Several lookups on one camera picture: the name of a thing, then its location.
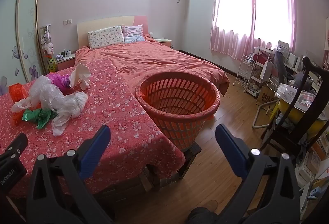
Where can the hanging plush toys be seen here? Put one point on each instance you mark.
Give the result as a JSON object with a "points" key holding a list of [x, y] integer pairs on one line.
{"points": [[47, 43]]}

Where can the stack of books and boxes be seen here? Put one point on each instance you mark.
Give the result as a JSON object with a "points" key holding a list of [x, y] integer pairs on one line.
{"points": [[313, 162]]}

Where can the beige and pink headboard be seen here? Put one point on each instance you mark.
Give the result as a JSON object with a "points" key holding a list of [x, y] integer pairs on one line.
{"points": [[108, 22]]}

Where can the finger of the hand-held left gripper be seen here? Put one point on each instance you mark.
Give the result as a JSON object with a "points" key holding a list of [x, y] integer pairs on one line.
{"points": [[15, 147]]}

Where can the clear white plastic bag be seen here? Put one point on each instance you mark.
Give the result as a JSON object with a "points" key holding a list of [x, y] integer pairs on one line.
{"points": [[38, 87], [54, 98], [73, 105]]}

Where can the white paper bag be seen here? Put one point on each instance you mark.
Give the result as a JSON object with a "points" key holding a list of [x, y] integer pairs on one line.
{"points": [[266, 69]]}

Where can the white shelf cart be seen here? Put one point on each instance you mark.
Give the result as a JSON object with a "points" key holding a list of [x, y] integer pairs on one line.
{"points": [[257, 85]]}

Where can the cluttered desk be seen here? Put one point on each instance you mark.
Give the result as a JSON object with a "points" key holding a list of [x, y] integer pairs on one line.
{"points": [[295, 64]]}

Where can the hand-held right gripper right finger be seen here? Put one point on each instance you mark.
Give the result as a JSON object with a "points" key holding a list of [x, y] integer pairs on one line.
{"points": [[230, 148]]}

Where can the white crumpled plastic bag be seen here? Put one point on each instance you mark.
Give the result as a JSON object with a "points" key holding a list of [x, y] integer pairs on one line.
{"points": [[82, 75]]}

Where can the white mug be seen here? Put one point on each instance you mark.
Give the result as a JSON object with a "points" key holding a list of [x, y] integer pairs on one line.
{"points": [[67, 52]]}

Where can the white tube frame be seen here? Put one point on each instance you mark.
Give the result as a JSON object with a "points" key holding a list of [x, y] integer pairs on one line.
{"points": [[258, 116]]}

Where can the pink curtain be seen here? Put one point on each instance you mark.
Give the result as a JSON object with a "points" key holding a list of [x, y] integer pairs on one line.
{"points": [[231, 8], [275, 8]]}

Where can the white floral pillow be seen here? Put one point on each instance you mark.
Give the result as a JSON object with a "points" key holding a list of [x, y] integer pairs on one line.
{"points": [[105, 36]]}

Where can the orange plastic bag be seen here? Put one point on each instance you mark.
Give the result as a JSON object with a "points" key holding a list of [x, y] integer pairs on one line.
{"points": [[16, 91]]}

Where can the brown paper bag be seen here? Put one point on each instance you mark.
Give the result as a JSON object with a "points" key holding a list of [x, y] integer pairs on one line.
{"points": [[266, 96]]}

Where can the pink striped pillow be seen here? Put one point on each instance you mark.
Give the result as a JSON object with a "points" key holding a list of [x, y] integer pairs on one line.
{"points": [[132, 34]]}

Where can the white wall socket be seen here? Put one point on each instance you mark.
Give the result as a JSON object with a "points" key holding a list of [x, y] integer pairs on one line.
{"points": [[67, 21]]}

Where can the dark wooden chair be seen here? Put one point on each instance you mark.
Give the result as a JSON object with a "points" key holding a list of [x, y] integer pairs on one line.
{"points": [[295, 111]]}

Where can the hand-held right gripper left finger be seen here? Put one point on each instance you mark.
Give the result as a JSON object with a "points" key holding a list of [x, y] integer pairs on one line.
{"points": [[95, 147]]}

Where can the red floral tablecloth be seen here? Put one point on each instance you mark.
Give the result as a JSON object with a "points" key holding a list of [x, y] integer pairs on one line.
{"points": [[115, 116]]}

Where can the flower-printed sliding wardrobe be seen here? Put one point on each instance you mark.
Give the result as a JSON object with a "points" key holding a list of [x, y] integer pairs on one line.
{"points": [[25, 34]]}

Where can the person's leg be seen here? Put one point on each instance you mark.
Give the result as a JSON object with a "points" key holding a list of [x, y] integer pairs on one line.
{"points": [[203, 215]]}

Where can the grey office chair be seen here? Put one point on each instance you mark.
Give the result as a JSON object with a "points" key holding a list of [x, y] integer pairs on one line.
{"points": [[281, 69]]}

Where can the yellow green plush toy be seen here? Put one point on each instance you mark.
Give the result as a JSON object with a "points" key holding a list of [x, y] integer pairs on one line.
{"points": [[52, 64]]}

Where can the purple plastic bag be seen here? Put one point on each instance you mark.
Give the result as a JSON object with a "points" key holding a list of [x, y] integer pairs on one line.
{"points": [[60, 80]]}

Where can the green plastic bag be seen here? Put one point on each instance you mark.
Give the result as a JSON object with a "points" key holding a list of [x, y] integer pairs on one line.
{"points": [[38, 116]]}

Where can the orange plastic laundry basket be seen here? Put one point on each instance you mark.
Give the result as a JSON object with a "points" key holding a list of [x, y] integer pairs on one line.
{"points": [[180, 121]]}

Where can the pink nightstand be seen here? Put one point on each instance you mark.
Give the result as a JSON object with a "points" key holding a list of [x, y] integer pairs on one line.
{"points": [[163, 41], [64, 62]]}

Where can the yellow plastic tub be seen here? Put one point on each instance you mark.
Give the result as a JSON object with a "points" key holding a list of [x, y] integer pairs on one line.
{"points": [[285, 108]]}

